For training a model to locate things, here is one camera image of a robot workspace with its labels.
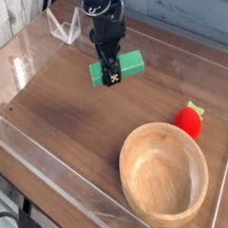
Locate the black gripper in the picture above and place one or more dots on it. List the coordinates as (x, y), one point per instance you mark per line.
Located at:
(109, 28)

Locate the green rectangular block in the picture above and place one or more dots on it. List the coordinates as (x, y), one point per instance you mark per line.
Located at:
(131, 63)

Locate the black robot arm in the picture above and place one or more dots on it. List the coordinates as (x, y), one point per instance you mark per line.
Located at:
(93, 8)

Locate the brown wooden bowl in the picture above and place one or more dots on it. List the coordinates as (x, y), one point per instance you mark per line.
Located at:
(164, 175)

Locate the red plush strawberry toy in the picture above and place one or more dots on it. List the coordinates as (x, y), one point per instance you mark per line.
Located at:
(189, 119)

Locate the black metal clamp stand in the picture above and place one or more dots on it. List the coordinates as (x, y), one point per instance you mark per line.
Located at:
(28, 226)

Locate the clear acrylic corner bracket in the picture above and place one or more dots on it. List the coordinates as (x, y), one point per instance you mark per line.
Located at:
(66, 32)

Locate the clear acrylic front wall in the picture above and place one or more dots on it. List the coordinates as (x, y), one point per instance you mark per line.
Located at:
(65, 196)

